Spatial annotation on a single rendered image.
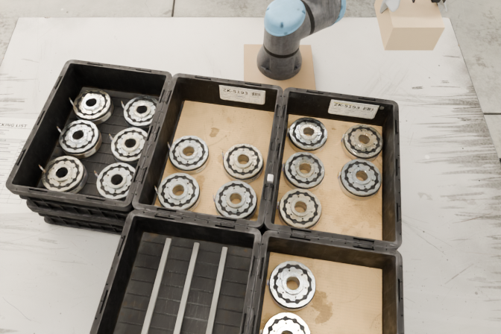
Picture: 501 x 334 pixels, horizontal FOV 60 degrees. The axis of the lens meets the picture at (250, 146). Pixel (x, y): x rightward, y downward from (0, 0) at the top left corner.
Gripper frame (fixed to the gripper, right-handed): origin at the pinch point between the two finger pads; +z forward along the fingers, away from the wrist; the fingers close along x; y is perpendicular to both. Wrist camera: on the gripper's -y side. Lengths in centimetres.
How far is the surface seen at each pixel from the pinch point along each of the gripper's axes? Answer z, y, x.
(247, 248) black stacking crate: 27, 51, -40
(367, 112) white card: 21.0, 15.3, -7.2
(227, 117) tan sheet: 27, 13, -45
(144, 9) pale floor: 111, -124, -101
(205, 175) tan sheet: 27, 31, -50
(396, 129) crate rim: 17.0, 23.4, -2.3
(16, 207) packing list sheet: 40, 35, -104
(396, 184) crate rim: 16.5, 38.8, -5.1
